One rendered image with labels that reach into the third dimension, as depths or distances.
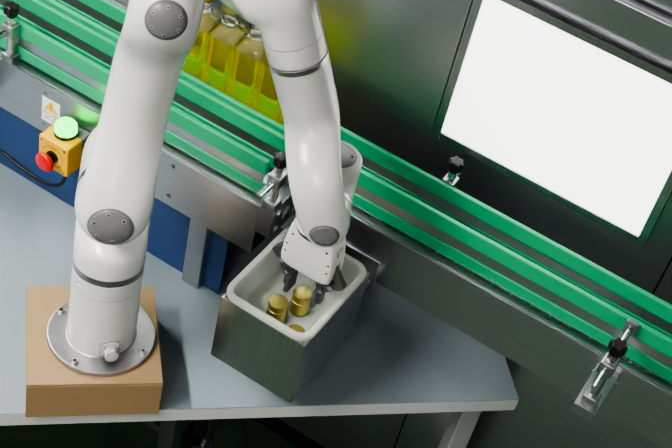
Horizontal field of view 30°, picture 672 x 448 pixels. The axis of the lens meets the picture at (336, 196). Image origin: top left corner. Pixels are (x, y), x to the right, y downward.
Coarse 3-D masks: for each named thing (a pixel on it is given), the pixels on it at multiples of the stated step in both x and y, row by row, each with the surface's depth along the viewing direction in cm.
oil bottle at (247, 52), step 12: (240, 36) 224; (240, 48) 223; (252, 48) 222; (264, 48) 223; (240, 60) 225; (252, 60) 223; (240, 72) 226; (252, 72) 225; (228, 84) 230; (240, 84) 228; (252, 84) 226; (240, 96) 230; (252, 96) 229
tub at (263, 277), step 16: (272, 256) 223; (256, 272) 219; (272, 272) 226; (352, 272) 224; (240, 288) 216; (256, 288) 223; (272, 288) 224; (352, 288) 218; (240, 304) 211; (256, 304) 221; (288, 304) 222; (320, 304) 224; (336, 304) 215; (272, 320) 209; (288, 320) 219; (304, 320) 220; (320, 320) 211; (304, 336) 208
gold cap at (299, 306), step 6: (300, 288) 219; (306, 288) 220; (294, 294) 218; (300, 294) 218; (306, 294) 219; (294, 300) 218; (300, 300) 218; (306, 300) 218; (294, 306) 219; (300, 306) 219; (306, 306) 219; (294, 312) 220; (300, 312) 220; (306, 312) 221
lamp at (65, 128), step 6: (60, 120) 234; (66, 120) 234; (72, 120) 234; (54, 126) 233; (60, 126) 233; (66, 126) 233; (72, 126) 233; (54, 132) 234; (60, 132) 233; (66, 132) 233; (72, 132) 233; (60, 138) 234; (66, 138) 234; (72, 138) 234
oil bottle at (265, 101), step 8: (264, 56) 222; (264, 64) 222; (264, 72) 223; (256, 80) 225; (264, 80) 224; (272, 80) 223; (256, 88) 226; (264, 88) 225; (272, 88) 224; (256, 96) 227; (264, 96) 226; (272, 96) 225; (256, 104) 228; (264, 104) 227; (272, 104) 226; (264, 112) 228; (272, 112) 227; (280, 112) 228; (280, 120) 230
